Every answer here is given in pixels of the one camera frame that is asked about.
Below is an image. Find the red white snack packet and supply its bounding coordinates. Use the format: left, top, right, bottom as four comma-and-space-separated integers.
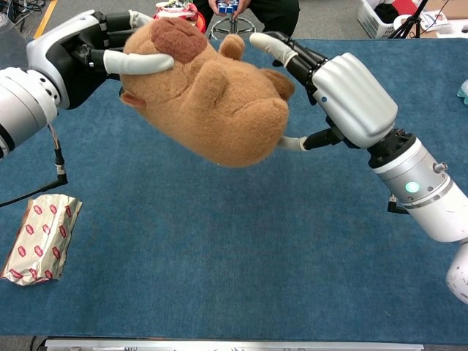
0, 193, 83, 287

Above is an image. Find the person in black trousers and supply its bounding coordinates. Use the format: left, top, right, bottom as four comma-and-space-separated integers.
192, 0, 301, 40

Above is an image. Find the blue felt table mat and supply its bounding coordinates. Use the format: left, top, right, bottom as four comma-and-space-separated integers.
0, 37, 468, 346

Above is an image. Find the bundle of black cables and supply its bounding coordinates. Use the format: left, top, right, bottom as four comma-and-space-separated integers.
10, 0, 48, 23

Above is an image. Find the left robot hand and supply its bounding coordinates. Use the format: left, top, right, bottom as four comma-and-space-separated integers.
26, 10, 176, 110

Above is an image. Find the brown cardboard box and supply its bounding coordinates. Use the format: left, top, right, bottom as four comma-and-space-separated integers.
426, 0, 468, 21

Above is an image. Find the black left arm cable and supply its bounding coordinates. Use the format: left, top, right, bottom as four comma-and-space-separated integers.
0, 123, 69, 208

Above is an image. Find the white printed paper bag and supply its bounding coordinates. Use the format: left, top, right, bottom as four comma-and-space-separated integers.
419, 10, 453, 38

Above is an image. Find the chrome stool base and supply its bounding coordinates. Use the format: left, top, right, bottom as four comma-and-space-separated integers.
209, 15, 257, 40

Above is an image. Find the aluminium frame rail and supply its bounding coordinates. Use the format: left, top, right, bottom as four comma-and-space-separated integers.
43, 339, 425, 351

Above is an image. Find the orange snack cup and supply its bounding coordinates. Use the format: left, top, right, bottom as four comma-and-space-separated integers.
153, 1, 208, 34

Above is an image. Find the tan capybara plush toy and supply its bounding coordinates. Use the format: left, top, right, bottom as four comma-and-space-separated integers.
118, 17, 297, 169

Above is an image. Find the person's left hand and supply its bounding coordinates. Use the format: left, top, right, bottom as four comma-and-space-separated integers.
233, 0, 252, 20

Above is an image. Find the black tripod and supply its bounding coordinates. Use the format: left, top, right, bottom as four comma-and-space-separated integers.
388, 0, 431, 39

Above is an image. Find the white plastic laundry basket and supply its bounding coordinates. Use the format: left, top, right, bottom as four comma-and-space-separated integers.
356, 0, 406, 39

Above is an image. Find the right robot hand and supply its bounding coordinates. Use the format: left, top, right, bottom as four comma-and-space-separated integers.
249, 31, 399, 153

